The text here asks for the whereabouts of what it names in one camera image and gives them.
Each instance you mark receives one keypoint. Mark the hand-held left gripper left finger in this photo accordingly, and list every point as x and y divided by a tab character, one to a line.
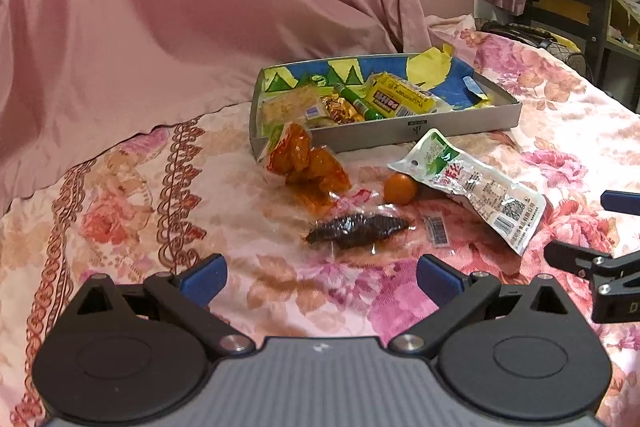
202	279

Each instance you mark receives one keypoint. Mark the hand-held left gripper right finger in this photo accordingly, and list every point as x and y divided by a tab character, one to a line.
440	279

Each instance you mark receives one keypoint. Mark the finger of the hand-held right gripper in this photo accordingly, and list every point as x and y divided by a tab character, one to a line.
622	201
575	259

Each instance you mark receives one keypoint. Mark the small orange fruit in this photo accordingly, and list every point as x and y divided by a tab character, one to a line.
400	189

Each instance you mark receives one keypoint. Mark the white green snack packet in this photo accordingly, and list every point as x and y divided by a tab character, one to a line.
475	187

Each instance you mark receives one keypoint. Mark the dark snack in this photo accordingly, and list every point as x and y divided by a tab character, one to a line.
350	228

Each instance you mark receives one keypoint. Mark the grey rectangular tray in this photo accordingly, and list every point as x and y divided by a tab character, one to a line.
450	128

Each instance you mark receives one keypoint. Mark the orange red snack packet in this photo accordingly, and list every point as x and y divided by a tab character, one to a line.
310	162

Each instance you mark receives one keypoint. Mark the yellow snack packet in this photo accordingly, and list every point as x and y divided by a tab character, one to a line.
395	99

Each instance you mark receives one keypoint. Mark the green stick snack packet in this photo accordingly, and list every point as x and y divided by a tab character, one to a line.
357	103

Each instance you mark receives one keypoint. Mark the pale cracker packet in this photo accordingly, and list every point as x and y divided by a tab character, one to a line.
290	104

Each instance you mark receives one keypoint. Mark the brown gold snack packet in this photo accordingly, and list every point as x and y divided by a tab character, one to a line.
341	109

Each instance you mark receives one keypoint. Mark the floral pink blanket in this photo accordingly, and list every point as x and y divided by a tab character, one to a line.
150	232

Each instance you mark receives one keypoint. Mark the yellow plastic item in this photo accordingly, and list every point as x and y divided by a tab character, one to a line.
561	41

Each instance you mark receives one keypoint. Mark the dark wooden desk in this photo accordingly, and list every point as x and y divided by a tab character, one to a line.
597	7

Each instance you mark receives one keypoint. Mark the brown quilted handbag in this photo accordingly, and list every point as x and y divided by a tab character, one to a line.
520	32

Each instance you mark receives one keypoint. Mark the large pink curtain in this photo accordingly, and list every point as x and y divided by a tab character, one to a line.
175	7

